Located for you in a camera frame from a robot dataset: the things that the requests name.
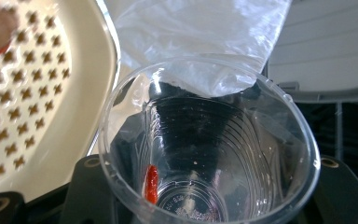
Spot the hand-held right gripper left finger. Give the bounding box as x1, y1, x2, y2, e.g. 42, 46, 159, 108
58, 154, 123, 224

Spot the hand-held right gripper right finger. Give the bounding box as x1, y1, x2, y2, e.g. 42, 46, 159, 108
297, 154, 358, 224

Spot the red chili piece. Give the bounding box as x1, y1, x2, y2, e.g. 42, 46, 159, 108
144, 164, 160, 205

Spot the clear plastic cup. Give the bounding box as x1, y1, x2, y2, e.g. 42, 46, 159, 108
97, 55, 322, 224

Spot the cream strainer container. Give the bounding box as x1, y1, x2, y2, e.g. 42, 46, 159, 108
0, 0, 121, 203

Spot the white plastic trash bag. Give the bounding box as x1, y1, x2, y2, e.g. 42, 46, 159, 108
103, 0, 294, 100

